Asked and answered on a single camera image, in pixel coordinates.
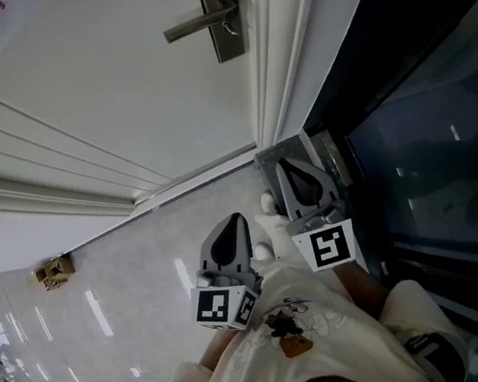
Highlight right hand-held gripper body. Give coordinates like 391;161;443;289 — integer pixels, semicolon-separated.
283;197;360;277

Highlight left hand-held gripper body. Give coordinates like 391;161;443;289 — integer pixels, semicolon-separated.
186;262;271;338

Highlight person's left forearm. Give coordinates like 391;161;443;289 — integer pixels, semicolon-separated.
193;324;246;372

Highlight person's right forearm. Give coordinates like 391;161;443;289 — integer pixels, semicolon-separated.
332;253;396;327

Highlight metal door lock plate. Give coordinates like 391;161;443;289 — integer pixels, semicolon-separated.
196;0;248;66

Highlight white door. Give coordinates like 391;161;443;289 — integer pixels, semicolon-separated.
0;0;278;218

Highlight person's white shoe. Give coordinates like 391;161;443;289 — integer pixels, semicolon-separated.
251;241;276;262
260;190;287;218

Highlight person's white trousers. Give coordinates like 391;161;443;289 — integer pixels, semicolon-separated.
253;207;303;272

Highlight metal floor plate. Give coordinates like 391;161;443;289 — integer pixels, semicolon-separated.
250;126;355;210

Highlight cream cartoon print shirt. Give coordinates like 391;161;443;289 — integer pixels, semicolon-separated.
131;236;473;382

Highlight dark glass partition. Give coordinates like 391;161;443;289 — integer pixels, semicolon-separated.
282;0;478;382

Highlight black sleeve armband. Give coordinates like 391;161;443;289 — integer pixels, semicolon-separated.
403;327;467;382

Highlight metal door lever handle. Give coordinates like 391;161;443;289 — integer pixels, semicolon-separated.
160;4;244;46

